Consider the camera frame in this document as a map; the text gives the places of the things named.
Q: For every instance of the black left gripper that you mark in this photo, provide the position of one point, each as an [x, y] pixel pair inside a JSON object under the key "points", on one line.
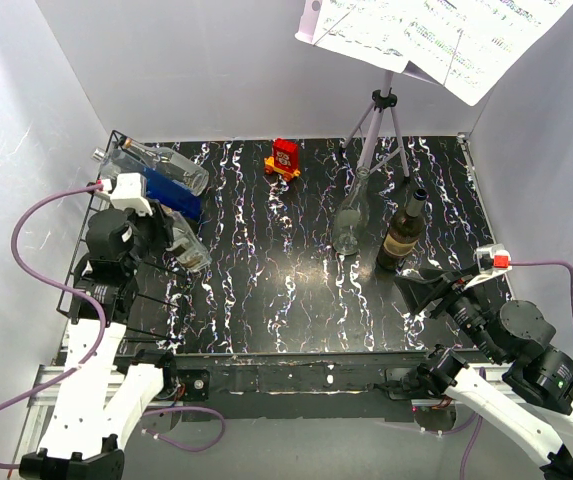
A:
{"points": [[159, 221]]}

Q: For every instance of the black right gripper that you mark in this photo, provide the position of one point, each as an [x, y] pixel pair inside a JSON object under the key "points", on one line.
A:
{"points": [[448, 284]]}

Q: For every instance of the clear square liquor bottle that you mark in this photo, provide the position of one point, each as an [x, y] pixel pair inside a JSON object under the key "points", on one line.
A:
{"points": [[185, 246]]}

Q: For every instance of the dark red wine bottle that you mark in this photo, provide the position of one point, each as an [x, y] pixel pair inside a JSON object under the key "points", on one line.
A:
{"points": [[405, 229]]}

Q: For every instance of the clear round glass bottle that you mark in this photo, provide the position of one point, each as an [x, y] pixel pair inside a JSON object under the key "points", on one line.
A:
{"points": [[352, 216]]}

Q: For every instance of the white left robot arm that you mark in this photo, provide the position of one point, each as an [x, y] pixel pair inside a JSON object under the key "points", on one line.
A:
{"points": [[88, 430]]}

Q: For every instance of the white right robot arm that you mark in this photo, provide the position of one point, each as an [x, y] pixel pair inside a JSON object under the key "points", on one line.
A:
{"points": [[538, 414]]}

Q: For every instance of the blue clear vodka bottle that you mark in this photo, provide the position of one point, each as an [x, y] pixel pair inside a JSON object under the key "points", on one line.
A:
{"points": [[158, 187]]}

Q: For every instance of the clear glass bottle top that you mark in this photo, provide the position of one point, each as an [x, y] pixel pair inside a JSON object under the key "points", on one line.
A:
{"points": [[169, 163]]}

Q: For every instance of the red yellow toy brick car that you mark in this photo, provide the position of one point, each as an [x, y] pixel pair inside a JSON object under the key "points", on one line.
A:
{"points": [[284, 160]]}

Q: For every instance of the lilac music stand tripod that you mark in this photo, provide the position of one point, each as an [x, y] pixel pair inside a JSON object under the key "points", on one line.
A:
{"points": [[382, 100]]}

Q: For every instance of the white sheet music pages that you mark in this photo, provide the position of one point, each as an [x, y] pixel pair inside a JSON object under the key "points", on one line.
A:
{"points": [[464, 46]]}

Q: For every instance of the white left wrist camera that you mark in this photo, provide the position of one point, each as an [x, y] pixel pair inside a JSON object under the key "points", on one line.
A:
{"points": [[126, 190]]}

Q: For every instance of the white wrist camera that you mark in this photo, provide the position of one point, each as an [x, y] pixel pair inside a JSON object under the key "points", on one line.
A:
{"points": [[492, 261], [126, 190]]}

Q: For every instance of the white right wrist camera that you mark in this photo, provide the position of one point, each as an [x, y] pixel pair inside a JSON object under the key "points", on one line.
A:
{"points": [[492, 261]]}

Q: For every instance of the black wire wine rack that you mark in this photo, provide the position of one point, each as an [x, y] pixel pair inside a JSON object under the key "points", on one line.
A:
{"points": [[135, 292]]}

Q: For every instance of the black metal base frame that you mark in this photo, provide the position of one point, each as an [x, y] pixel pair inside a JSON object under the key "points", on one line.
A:
{"points": [[307, 386]]}

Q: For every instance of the aluminium rail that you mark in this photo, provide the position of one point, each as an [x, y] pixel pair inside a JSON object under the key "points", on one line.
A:
{"points": [[40, 408]]}

